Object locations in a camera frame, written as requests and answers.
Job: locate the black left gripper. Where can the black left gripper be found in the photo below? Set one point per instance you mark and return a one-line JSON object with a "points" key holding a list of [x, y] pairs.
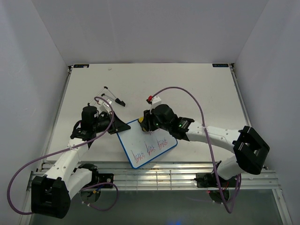
{"points": [[118, 125]]}

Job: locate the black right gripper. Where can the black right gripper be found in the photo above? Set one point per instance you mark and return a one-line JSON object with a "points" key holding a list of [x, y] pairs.
{"points": [[146, 123]]}

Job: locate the yellow black whiteboard eraser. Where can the yellow black whiteboard eraser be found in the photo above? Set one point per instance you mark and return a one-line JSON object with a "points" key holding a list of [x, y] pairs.
{"points": [[143, 124]]}

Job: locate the blue framed whiteboard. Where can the blue framed whiteboard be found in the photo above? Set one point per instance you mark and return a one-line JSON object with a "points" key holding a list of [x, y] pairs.
{"points": [[142, 147]]}

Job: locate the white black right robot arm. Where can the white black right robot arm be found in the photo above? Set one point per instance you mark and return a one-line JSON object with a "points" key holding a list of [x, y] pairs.
{"points": [[247, 146]]}

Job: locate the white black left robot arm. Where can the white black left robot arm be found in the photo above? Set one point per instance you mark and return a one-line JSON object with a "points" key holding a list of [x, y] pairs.
{"points": [[51, 194]]}

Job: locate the black right corner label sticker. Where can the black right corner label sticker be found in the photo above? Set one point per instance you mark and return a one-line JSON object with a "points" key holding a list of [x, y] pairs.
{"points": [[220, 65]]}

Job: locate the black corner label sticker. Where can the black corner label sticker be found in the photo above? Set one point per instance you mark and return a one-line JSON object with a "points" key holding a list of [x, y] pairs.
{"points": [[81, 66], [220, 65]]}

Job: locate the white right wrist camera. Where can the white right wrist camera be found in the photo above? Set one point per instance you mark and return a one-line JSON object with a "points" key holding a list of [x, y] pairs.
{"points": [[154, 101]]}

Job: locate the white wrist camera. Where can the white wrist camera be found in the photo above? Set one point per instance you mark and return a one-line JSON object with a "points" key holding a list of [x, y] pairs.
{"points": [[154, 101], [104, 106]]}

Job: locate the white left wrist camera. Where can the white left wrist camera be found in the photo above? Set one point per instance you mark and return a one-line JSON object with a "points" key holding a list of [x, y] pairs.
{"points": [[104, 106]]}

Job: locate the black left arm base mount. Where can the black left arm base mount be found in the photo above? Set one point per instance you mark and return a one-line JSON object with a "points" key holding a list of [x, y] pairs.
{"points": [[101, 180]]}

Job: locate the aluminium table edge rail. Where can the aluminium table edge rail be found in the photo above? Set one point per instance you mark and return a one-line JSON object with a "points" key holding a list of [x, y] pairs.
{"points": [[169, 176]]}

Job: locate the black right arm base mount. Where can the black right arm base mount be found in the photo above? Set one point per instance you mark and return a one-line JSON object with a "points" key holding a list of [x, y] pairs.
{"points": [[208, 180]]}

